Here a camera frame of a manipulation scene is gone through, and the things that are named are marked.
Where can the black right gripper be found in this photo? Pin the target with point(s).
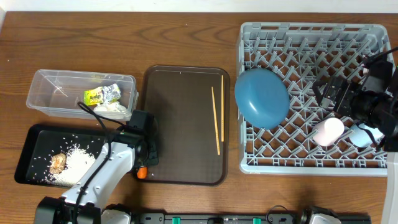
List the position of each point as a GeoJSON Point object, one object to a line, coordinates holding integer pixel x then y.
{"type": "Point", "coordinates": [349, 92]}

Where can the pink cup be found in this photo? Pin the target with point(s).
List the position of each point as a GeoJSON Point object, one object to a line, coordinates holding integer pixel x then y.
{"type": "Point", "coordinates": [328, 131]}

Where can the large blue plate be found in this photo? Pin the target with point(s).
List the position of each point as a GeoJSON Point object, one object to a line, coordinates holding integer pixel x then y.
{"type": "Point", "coordinates": [262, 98]}

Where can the light blue cup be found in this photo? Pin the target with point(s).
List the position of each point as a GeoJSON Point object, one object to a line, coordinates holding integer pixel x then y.
{"type": "Point", "coordinates": [359, 136]}

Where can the orange carrot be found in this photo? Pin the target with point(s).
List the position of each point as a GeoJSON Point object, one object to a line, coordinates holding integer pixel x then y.
{"type": "Point", "coordinates": [142, 172]}

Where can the yellow snack wrapper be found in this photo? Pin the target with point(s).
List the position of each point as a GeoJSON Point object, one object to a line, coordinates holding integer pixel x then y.
{"type": "Point", "coordinates": [102, 95]}

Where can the brown food lump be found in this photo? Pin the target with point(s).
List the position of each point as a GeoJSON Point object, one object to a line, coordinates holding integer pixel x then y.
{"type": "Point", "coordinates": [58, 163]}

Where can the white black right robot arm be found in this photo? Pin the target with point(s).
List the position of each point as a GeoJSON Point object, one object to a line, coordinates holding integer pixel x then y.
{"type": "Point", "coordinates": [370, 104]}

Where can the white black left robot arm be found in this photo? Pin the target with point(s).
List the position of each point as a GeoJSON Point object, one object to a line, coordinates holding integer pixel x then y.
{"type": "Point", "coordinates": [126, 149]}

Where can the grey dishwasher rack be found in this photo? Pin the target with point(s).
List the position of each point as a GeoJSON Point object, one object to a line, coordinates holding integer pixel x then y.
{"type": "Point", "coordinates": [300, 54]}

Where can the black waste bin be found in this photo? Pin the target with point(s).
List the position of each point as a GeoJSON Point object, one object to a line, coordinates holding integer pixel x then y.
{"type": "Point", "coordinates": [20, 175]}

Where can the dark brown tray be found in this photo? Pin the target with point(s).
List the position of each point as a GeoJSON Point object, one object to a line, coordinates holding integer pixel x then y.
{"type": "Point", "coordinates": [180, 99]}

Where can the clear plastic bin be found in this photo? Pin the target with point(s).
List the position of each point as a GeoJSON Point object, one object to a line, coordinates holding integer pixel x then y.
{"type": "Point", "coordinates": [57, 92]}

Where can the white crumpled tissue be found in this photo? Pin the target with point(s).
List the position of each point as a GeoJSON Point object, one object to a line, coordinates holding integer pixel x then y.
{"type": "Point", "coordinates": [112, 107]}

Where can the pile of rice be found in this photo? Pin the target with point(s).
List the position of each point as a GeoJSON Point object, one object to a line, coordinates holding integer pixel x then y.
{"type": "Point", "coordinates": [81, 151]}

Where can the black rail with green clips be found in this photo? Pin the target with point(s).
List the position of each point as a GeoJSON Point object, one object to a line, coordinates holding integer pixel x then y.
{"type": "Point", "coordinates": [312, 214]}

